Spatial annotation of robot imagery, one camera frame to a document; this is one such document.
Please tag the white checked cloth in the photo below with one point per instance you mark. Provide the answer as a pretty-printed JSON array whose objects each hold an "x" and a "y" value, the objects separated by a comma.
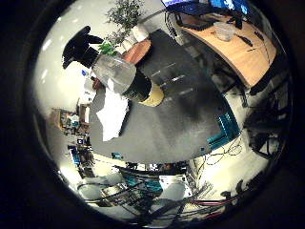
[{"x": 111, "y": 117}]

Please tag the round brown wooden table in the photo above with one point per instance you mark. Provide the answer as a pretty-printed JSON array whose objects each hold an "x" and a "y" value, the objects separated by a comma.
[{"x": 137, "y": 51}]

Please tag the green potted plant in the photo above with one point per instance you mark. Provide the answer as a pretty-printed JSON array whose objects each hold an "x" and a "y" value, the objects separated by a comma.
[{"x": 125, "y": 16}]

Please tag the curved wooden desk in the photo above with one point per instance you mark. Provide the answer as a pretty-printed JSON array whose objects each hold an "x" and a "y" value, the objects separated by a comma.
[{"x": 241, "y": 54}]

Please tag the clear plastic container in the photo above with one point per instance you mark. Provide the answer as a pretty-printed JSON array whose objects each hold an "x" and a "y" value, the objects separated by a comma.
[{"x": 225, "y": 31}]

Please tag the teal table frame rail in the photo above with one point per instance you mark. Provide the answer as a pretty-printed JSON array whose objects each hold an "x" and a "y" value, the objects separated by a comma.
[{"x": 224, "y": 130}]

